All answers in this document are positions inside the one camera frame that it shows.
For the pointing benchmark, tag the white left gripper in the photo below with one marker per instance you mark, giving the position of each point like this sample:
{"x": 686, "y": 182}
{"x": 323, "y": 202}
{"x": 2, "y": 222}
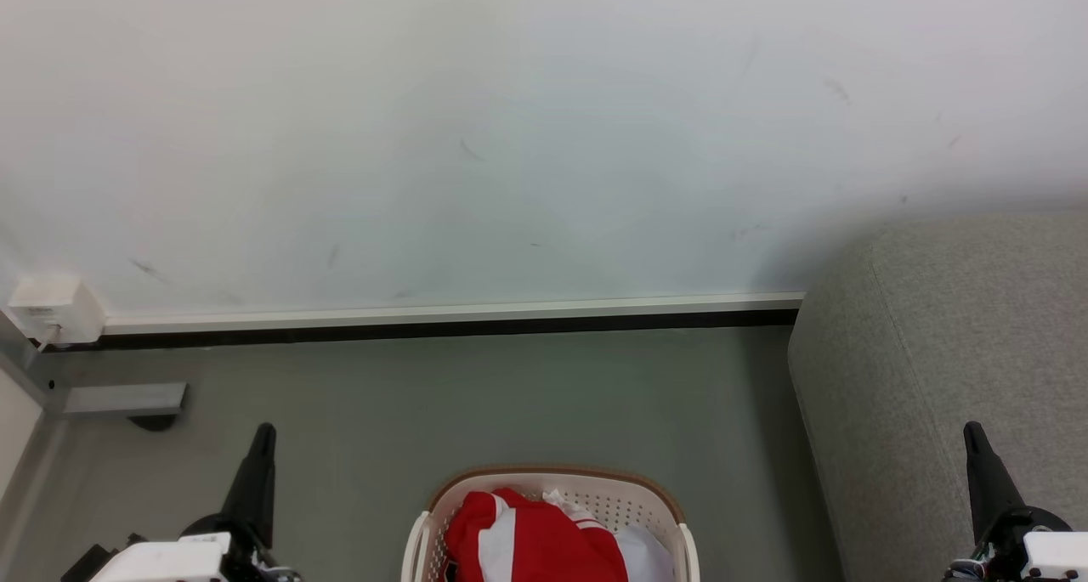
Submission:
{"x": 170, "y": 561}

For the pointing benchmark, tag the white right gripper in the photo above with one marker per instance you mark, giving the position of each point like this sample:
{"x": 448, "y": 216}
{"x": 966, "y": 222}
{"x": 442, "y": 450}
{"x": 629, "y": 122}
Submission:
{"x": 1050, "y": 556}

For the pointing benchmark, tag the red and white jacket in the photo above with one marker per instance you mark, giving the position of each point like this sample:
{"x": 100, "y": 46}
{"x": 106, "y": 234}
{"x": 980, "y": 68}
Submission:
{"x": 552, "y": 556}

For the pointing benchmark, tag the cream plastic laundry basket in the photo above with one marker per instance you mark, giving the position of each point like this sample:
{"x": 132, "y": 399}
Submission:
{"x": 599, "y": 497}

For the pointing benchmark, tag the grey fabric sofa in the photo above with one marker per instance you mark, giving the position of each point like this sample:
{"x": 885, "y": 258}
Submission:
{"x": 935, "y": 353}

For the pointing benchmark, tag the grey metal floor bar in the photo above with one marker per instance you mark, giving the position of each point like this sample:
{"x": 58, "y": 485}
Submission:
{"x": 119, "y": 399}

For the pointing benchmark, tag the white and black baseboard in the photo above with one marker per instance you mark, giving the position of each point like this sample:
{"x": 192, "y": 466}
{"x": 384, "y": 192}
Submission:
{"x": 425, "y": 320}

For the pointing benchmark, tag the white garment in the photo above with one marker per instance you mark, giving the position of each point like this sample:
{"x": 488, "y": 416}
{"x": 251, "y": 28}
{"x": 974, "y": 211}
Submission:
{"x": 648, "y": 556}

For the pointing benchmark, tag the white wall power adapter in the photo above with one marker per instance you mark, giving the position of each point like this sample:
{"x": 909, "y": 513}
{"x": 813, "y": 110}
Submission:
{"x": 55, "y": 308}

